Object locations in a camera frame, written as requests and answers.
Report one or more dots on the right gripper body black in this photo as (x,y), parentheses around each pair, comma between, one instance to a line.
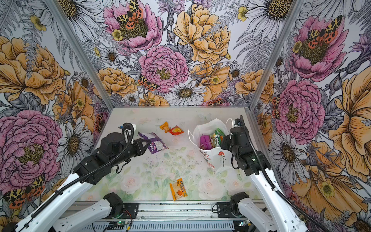
(227,144)

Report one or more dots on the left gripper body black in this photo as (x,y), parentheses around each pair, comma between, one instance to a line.
(135,149)

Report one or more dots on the purple snack packet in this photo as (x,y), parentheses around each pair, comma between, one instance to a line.
(156,145)

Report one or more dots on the green white snack packet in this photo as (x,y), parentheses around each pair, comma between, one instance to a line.
(214,141)

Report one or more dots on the white floral paper bag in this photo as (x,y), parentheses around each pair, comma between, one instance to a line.
(216,158)

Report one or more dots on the magenta snack bag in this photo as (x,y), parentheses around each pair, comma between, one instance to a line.
(205,142)

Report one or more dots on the small red snack packet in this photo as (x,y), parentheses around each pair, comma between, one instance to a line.
(176,131)

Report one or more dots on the narrow orange snack packet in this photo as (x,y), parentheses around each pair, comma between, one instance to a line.
(178,189)

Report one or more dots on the green chips bag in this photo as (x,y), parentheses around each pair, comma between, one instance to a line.
(219,134)

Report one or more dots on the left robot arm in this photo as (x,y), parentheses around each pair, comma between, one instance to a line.
(115,149)

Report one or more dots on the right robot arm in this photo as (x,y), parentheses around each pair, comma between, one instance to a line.
(281,216)

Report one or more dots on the small orange snack packet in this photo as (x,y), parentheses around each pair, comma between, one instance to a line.
(165,127)

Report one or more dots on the green circuit board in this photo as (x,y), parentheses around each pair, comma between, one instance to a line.
(119,225)

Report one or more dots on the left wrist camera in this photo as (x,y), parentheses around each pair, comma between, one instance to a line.
(128,130)

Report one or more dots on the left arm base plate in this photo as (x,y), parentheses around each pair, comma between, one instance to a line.
(127,211)

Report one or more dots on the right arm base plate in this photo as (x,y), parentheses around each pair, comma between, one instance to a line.
(227,210)

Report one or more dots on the aluminium front rail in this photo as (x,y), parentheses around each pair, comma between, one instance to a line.
(175,217)

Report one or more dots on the right aluminium frame post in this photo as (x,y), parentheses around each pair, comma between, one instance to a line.
(293,15)

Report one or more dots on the aluminium frame post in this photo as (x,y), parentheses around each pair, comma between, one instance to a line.
(66,28)
(293,15)

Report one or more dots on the left aluminium frame post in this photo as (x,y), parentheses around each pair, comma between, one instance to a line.
(66,28)

